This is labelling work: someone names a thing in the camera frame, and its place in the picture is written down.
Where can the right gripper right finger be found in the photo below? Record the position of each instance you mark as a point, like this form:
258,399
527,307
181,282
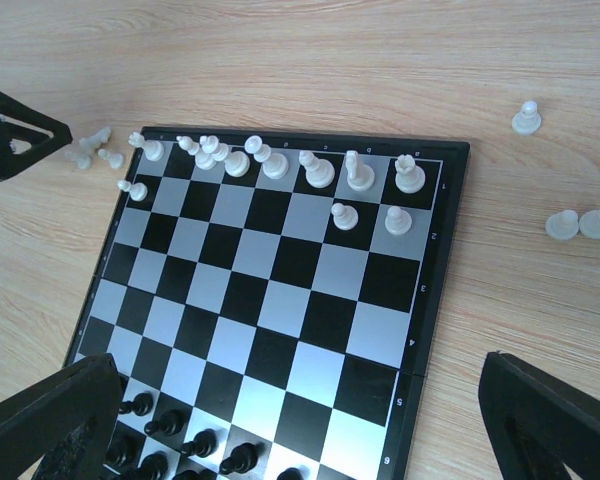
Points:
539,426

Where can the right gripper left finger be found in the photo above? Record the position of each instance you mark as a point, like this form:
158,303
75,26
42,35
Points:
62,424

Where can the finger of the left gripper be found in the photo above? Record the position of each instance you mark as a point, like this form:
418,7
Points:
27,136

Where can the white chess bishop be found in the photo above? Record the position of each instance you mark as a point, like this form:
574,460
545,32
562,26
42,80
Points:
319,172
197,152

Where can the white chess queen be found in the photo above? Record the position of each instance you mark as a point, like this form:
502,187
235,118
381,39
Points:
236,163

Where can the white chess pawn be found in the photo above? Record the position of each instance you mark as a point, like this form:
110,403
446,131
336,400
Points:
397,221
345,217

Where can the white chess king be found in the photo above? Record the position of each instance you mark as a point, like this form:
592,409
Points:
274,165

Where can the white chess rook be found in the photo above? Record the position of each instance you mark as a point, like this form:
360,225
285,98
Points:
410,178

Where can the white chess knight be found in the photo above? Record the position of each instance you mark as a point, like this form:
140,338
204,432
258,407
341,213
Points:
360,176

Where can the black chess pieces row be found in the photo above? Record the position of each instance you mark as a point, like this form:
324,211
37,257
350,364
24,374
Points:
159,437

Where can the white piece left pile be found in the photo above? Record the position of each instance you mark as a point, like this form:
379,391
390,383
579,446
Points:
82,161
92,143
115,160

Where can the black and silver chessboard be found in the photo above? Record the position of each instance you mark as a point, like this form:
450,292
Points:
240,297

